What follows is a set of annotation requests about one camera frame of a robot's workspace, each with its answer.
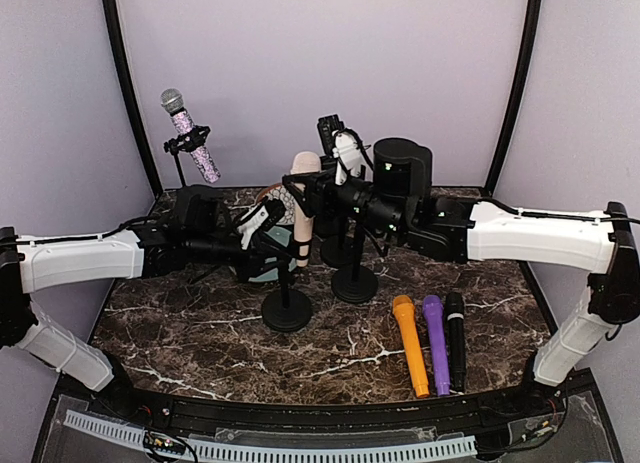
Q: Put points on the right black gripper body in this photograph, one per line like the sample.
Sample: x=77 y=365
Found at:
x=381 y=210

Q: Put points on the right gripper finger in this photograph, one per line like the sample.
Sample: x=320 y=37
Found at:
x=306 y=178
x=298 y=193

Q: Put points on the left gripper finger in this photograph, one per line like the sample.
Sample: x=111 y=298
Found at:
x=269 y=247
x=272 y=274

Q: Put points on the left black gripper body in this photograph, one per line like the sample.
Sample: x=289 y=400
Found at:
x=203 y=248

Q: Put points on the cream pink microphone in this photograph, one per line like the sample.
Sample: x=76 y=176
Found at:
x=304 y=162

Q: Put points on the black stand of cream microphone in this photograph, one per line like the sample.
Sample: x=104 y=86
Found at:
x=286 y=310

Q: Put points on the black stand of purple microphone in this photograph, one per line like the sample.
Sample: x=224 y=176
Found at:
x=337 y=251

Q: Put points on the tripod stand of glitter microphone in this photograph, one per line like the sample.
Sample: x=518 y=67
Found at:
x=180 y=158

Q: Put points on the orange microphone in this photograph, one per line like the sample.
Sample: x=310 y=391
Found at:
x=403 y=310

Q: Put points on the glitter silver purple microphone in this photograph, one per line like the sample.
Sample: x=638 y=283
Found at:
x=172 y=102

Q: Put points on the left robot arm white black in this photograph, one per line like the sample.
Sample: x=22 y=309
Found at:
x=30 y=264

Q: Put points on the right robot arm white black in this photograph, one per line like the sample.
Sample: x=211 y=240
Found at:
x=598 y=242

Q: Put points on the light green plate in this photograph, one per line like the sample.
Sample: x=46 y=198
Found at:
x=260 y=263

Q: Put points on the floral patterned bowl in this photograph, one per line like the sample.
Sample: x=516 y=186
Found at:
x=277 y=195

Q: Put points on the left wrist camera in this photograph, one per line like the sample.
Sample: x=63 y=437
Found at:
x=257 y=218

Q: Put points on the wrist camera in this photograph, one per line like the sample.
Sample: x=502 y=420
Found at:
x=257 y=218
x=345 y=154

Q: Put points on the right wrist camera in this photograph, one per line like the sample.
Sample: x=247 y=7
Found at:
x=345 y=154

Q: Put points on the white slotted cable duct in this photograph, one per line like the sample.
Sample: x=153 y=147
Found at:
x=202 y=450

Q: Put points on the black front rail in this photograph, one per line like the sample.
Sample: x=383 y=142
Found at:
x=484 y=412

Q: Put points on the right black frame post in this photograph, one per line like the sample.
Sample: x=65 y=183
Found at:
x=521 y=71

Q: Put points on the black frame post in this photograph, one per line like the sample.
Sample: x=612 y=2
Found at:
x=128 y=93
x=521 y=71

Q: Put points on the left black frame post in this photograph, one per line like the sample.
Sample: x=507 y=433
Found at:
x=128 y=93

